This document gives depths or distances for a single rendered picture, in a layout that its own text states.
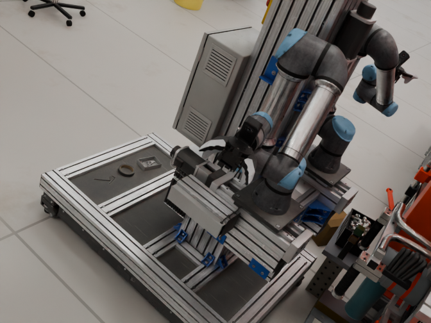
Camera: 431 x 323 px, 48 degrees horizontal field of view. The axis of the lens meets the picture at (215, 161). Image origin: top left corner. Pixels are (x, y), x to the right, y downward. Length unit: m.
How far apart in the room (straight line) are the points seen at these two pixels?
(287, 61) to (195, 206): 0.66
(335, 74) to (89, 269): 1.53
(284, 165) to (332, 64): 0.35
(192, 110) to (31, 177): 1.19
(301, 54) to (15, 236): 1.66
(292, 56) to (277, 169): 0.37
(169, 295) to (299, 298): 0.87
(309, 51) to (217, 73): 0.51
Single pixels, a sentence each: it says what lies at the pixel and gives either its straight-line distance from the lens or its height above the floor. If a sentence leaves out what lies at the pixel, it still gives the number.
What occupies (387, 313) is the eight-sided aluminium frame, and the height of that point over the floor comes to 0.62.
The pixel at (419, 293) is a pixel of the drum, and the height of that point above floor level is 0.87.
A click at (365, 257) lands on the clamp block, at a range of 1.69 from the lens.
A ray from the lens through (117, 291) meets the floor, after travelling 2.45.
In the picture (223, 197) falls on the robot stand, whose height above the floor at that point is 0.74.
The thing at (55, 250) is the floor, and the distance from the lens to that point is 2.56.
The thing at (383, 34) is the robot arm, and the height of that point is 1.45.
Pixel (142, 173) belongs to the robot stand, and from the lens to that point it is 2.78.
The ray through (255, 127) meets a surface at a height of 1.32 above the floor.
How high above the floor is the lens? 1.90
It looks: 33 degrees down
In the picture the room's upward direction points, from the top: 23 degrees clockwise
